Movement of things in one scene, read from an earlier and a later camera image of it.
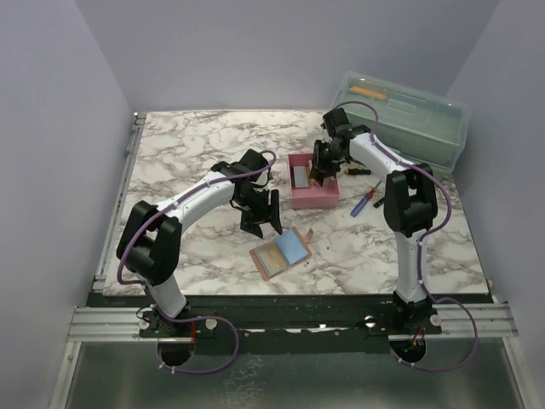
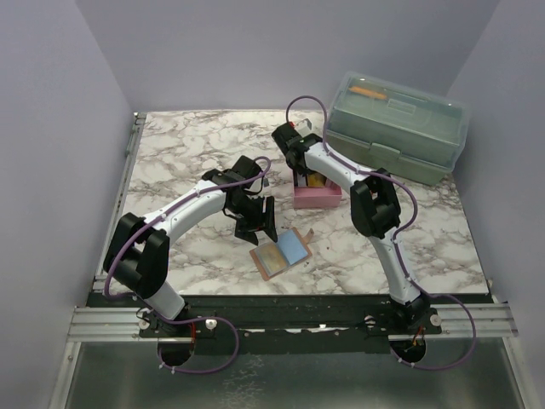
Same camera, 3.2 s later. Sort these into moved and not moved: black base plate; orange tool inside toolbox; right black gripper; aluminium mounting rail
Moved: right black gripper
Not moved: aluminium mounting rail; orange tool inside toolbox; black base plate
